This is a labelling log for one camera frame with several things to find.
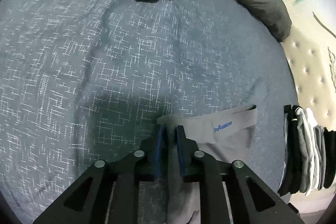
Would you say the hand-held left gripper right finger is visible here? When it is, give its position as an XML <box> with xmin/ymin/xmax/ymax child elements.
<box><xmin>175</xmin><ymin>125</ymin><xmax>306</xmax><ymax>224</ymax></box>

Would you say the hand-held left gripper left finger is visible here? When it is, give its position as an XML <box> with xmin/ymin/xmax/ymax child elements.
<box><xmin>33</xmin><ymin>124</ymin><xmax>168</xmax><ymax>224</ymax></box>

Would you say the dark grey t-shirt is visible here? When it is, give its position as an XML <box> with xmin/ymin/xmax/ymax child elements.
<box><xmin>157</xmin><ymin>105</ymin><xmax>258</xmax><ymax>224</ymax></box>

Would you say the stack of folded clothes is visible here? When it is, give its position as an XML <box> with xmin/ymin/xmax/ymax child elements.
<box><xmin>278</xmin><ymin>105</ymin><xmax>336</xmax><ymax>197</ymax></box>

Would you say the bed with blue patterned sheet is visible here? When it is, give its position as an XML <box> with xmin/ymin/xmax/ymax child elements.
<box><xmin>0</xmin><ymin>0</ymin><xmax>298</xmax><ymax>224</ymax></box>

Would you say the cream tufted headboard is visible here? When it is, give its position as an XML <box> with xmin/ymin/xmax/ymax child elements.
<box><xmin>281</xmin><ymin>0</ymin><xmax>336</xmax><ymax>214</ymax></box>

